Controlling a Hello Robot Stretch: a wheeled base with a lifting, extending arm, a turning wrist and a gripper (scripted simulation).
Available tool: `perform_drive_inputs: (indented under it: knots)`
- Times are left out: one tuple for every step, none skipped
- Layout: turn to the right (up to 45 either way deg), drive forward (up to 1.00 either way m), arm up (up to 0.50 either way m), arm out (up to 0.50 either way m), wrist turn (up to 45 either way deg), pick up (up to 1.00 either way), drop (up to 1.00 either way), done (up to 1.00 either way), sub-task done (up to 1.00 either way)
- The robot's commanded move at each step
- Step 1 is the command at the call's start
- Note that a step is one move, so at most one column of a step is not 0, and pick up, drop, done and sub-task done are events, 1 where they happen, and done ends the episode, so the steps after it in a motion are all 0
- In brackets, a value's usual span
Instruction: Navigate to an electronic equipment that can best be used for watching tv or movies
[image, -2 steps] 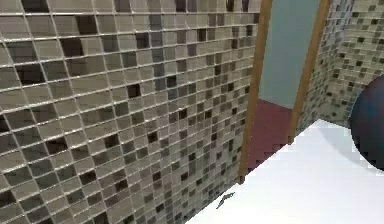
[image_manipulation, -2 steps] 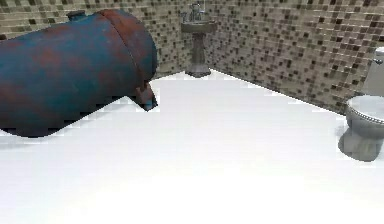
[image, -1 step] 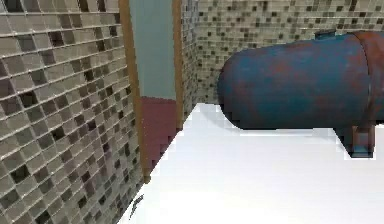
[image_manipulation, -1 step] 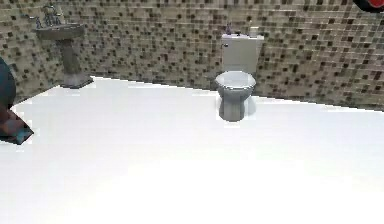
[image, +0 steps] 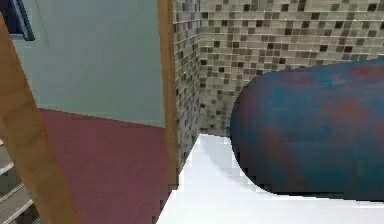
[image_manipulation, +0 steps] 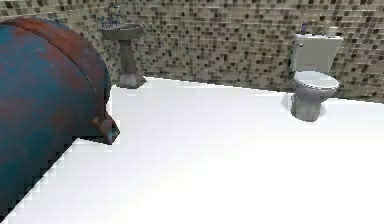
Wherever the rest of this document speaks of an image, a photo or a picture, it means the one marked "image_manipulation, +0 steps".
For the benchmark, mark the white toilet paper roll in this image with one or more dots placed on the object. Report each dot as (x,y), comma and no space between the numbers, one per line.
(332,31)

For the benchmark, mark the small purple bottle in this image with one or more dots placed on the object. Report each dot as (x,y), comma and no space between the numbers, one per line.
(304,28)

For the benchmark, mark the grey sink faucet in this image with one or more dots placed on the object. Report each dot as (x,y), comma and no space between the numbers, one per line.
(111,18)

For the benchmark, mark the grey white toilet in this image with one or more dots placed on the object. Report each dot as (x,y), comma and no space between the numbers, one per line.
(311,80)

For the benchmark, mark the grey pedestal sink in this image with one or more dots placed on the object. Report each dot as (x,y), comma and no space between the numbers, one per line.
(127,50)

